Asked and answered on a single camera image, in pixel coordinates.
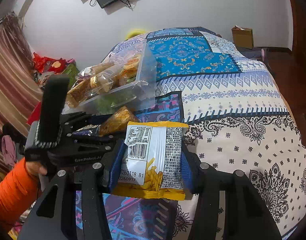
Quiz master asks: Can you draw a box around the brown cardboard box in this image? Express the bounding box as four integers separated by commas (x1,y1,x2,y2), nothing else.
232,25,254,49

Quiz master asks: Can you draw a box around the orange fried snack bag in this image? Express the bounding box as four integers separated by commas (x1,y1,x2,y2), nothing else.
119,54,141,86

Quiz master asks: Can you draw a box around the patchwork patterned bed quilt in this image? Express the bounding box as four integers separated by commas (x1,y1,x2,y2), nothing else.
109,27,306,239

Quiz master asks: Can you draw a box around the clear plastic storage bin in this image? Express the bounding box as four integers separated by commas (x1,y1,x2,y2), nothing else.
63,40,157,114

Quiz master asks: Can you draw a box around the brown cake snack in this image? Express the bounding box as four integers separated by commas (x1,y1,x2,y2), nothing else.
66,79,91,108

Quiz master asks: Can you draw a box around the golden crispy snack bag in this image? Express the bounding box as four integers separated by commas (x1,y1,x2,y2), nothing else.
99,106,139,137

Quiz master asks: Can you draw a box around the red plush and paper pile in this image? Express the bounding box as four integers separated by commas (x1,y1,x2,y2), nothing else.
33,52,76,83

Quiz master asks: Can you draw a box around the person's left hand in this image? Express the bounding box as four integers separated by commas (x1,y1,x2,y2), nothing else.
25,161,47,177

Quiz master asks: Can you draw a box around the striped pink curtain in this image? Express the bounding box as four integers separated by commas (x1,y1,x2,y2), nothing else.
0,12,42,174

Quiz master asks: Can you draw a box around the green storage box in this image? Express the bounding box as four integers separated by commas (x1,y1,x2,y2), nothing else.
62,63,79,89

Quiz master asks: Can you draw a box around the green peas snack bag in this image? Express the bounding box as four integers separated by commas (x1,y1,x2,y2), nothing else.
94,92,137,114

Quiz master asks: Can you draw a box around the yellow round object behind bed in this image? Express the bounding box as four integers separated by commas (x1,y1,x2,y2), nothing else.
125,29,147,40

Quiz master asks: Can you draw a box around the orange sleeve forearm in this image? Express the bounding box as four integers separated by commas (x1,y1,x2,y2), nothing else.
0,159,39,235

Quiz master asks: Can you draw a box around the yellow fries snack bag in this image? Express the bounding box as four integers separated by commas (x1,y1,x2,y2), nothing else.
112,121,188,200

